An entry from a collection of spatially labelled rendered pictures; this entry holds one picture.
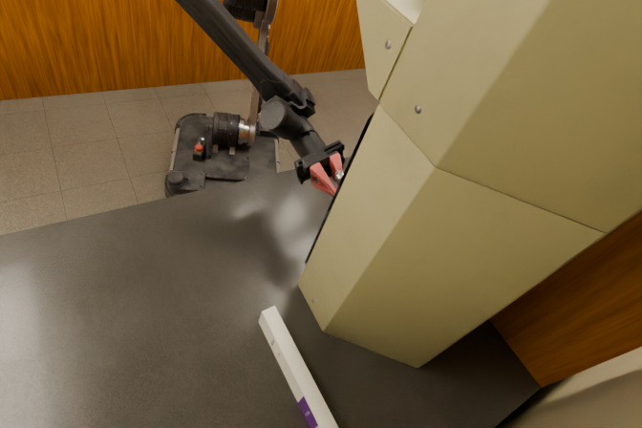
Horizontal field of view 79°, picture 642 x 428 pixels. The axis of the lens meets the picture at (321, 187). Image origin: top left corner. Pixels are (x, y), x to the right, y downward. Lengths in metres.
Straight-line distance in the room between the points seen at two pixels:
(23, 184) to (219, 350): 1.70
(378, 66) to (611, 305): 0.57
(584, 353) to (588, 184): 0.49
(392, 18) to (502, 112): 0.16
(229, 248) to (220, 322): 0.16
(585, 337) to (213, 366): 0.66
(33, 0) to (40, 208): 1.00
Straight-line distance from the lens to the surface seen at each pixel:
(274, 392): 0.75
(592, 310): 0.85
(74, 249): 0.88
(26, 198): 2.25
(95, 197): 2.18
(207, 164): 1.94
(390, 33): 0.47
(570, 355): 0.92
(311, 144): 0.75
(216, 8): 0.77
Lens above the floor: 1.66
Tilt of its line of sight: 46 degrees down
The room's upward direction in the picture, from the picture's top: 21 degrees clockwise
